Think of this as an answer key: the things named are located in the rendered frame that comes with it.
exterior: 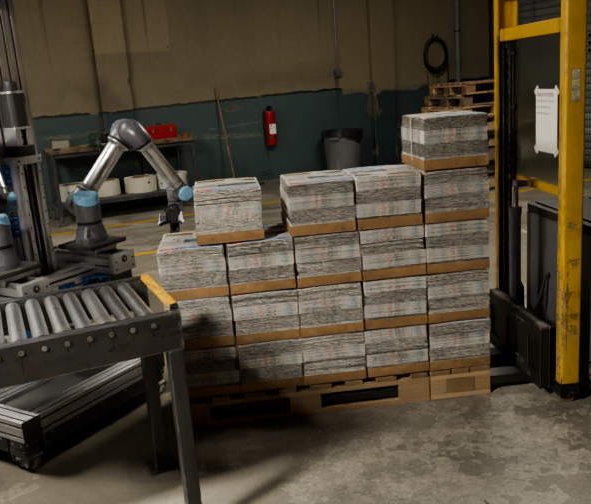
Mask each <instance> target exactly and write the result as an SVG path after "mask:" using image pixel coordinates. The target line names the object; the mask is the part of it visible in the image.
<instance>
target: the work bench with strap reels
mask: <svg viewBox="0 0 591 504"><path fill-rule="evenodd" d="M157 124H163V123H157ZM157 124H154V125H153V126H145V127H144V128H145V129H146V130H147V132H148V133H149V134H150V136H151V137H152V138H153V143H154V144H155V146H156V147H157V148H163V147H172V146H178V147H179V155H180V164H181V170H179V171H176V172H177V174H178V175H179V176H180V178H181V179H182V180H183V181H184V183H185V184H186V185H187V186H189V187H190V188H192V190H193V191H194V188H195V187H194V186H195V185H192V184H190V183H188V176H187V171H186V169H185V160H184V151H183V145H190V146H191V156H192V165H193V174H194V183H195V182H198V181H199V176H198V167H197V157H196V148H195V140H197V137H196V136H190V137H181V135H177V126H176V125H175V124H164V125H157ZM88 145H90V144H86V145H76V146H71V147H69V148H60V150H57V151H52V150H53V148H46V149H42V150H43V153H45V156H46V162H47V168H48V175H49V181H50V187H51V194H52V200H53V206H54V212H55V219H54V220H60V225H61V226H59V228H62V227H67V225H65V220H64V214H63V209H67V208H66V205H65V200H66V197H67V195H68V194H69V193H71V192H72V191H73V190H74V189H75V187H76V186H77V184H81V183H82V182H72V183H65V184H59V182H58V175H57V169H56V163H55V159H61V158H71V157H80V156H89V155H98V154H100V151H99V147H91V148H90V147H87V146H88ZM156 180H157V181H156ZM124 184H125V190H121V189H120V182H119V179H117V178H111V179H106V180H105V182H104V183H103V185H102V186H101V188H100V190H99V191H98V196H99V199H100V201H99V202H100V204H105V203H113V202H120V201H128V200H135V199H142V198H150V197H157V196H164V195H167V189H166V183H165V182H164V180H163V179H162V178H161V177H160V175H159V174H158V173H157V174H156V175H153V174H145V175H135V176H129V177H124ZM193 187H194V188H193Z"/></svg>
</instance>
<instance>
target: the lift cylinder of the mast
mask: <svg viewBox="0 0 591 504"><path fill-rule="evenodd" d="M525 186H528V180H525V179H515V180H512V206H509V253H510V297H511V298H512V299H514V300H515V301H517V302H518V303H519V304H521V214H522V206H519V187H525ZM548 276H551V273H550V272H548V273H547V274H546V275H545V276H544V278H543V281H542V285H541V289H540V292H539V296H538V299H537V302H536V305H535V307H534V310H533V314H535V313H536V311H537V308H538V305H539V303H540V300H541V297H542V293H543V289H544V285H545V282H546V279H547V277H548Z"/></svg>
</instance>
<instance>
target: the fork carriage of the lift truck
mask: <svg viewBox="0 0 591 504"><path fill-rule="evenodd" d="M489 289H490V288H489ZM489 292H490V293H489V297H490V299H489V301H490V305H489V307H490V316H489V318H490V319H491V320H490V321H491V330H490V332H489V333H490V334H489V335H490V336H489V337H490V341H489V342H490V343H491V344H492V345H494V346H495V347H500V348H501V349H502V350H503V351H504V352H505V353H506V358H507V359H508V360H510V361H511V362H512V363H513V364H514V365H519V366H520V367H521V368H523V369H524V370H525V371H526V373H527V377H528V378H529V379H530V380H531V381H532V382H533V383H534V384H535V385H536V386H537V387H538V388H540V389H541V388H544V387H548V388H550V353H551V326H550V325H549V324H547V323H546V322H545V321H543V320H542V319H540V318H539V317H538V316H536V315H535V314H533V313H532V312H531V311H529V310H528V309H526V308H525V307H524V306H522V305H521V304H519V303H518V302H517V301H515V300H514V299H512V298H511V297H510V296H508V295H507V294H506V293H504V292H503V291H501V290H500V289H499V288H497V287H496V288H493V289H490V290H489Z"/></svg>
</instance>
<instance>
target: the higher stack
mask: <svg viewBox="0 0 591 504"><path fill-rule="evenodd" d="M487 114H488V113H485V112H473V111H472V112H470V111H464V110H460V111H443V112H431V113H420V114H410V115H403V116H402V119H401V120H402V127H401V136H402V139H401V140H402V150H403V151H402V154H405V155H408V156H412V157H415V158H418V159H421V160H424V161H425V160H436V159H447V158H458V157H469V156H479V155H488V154H487V153H488V152H490V151H489V146H488V143H489V139H487V138H488V137H487V132H488V131H487V130H488V129H487V128H488V127H487V123H488V122H487V121H488V120H487V119H488V117H487ZM403 166H406V167H408V169H410V168H411V169H412V170H415V171H417V172H419V173H420V174H421V181H420V182H421V184H420V185H421V195H420V196H421V198H422V199H421V200H422V201H421V204H420V205H421V212H423V213H425V214H430V213H440V212H451V211H461V210H472V209H482V208H488V205H489V199H490V198H489V196H488V193H489V189H490V188H489V179H487V178H488V168H487V167H485V166H482V165H479V166H469V167H458V168H448V169H437V170H426V171H425V170H421V169H419V168H416V167H413V166H411V165H408V164H403ZM487 222H488V220H487V219H485V218H477V219H467V220H457V221H447V222H437V223H427V224H426V223H424V222H423V224H422V225H423V227H424V230H423V231H424V237H423V244H424V245H423V248H424V249H426V252H425V253H426V262H425V263H426V264H427V270H428V265H431V264H441V263H450V262H460V261H471V260H481V259H489V240H488V238H489V234H488V233H489V231H487V230H488V228H487V227H488V223H487ZM424 275H425V276H426V283H427V284H426V286H427V287H426V294H427V296H426V298H427V300H426V301H427V303H426V312H427V314H436V313H445V312H454V311H464V310H473V309H481V308H489V305H490V301H489V299H490V297H489V293H490V292H489V290H490V289H489V282H490V281H488V280H489V276H488V275H489V271H488V270H487V269H486V268H484V269H474V270H464V271H454V272H444V273H434V274H427V273H426V274H424ZM490 320H491V319H490V318H489V317H480V318H472V319H463V320H454V321H445V322H436V323H427V324H425V325H426V326H425V327H426V329H425V330H426V334H427V336H428V337H427V340H428V341H427V342H428V345H427V346H428V360H429V362H437V361H445V360H453V359H462V358H471V357H481V356H489V354H490V351H489V347H490V345H489V343H490V342H489V341H490V337H489V336H490V335H489V334H490V333H489V332H490V330H491V321H490ZM426 372H427V375H429V379H430V381H429V384H430V399H431V400H435V399H443V398H451V397H460V396H468V395H477V394H485V393H491V389H490V365H489V364H485V365H476V366H468V367H459V368H451V369H442V370H434V371H430V370H429V371H426Z"/></svg>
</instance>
